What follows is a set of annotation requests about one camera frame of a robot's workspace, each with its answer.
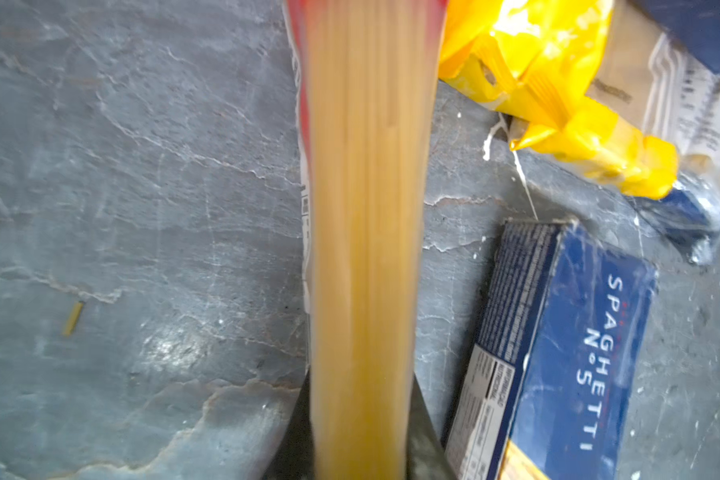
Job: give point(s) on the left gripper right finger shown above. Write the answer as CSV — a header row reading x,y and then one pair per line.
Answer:
x,y
425,457

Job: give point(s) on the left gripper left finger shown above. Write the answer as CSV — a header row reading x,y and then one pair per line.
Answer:
x,y
293,457

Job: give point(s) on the red spaghetti bag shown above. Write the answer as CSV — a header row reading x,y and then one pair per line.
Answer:
x,y
367,79

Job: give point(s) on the yellow pasta bag under box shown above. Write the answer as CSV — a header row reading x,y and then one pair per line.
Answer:
x,y
535,61

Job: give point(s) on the blue Barilla spaghetti box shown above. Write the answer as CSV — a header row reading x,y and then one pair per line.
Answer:
x,y
547,388

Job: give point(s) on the clear labelled spaghetti bag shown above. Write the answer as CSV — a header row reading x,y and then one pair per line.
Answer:
x,y
684,110

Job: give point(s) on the blue Barilla rigatoni box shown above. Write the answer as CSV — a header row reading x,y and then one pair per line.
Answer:
x,y
695,23

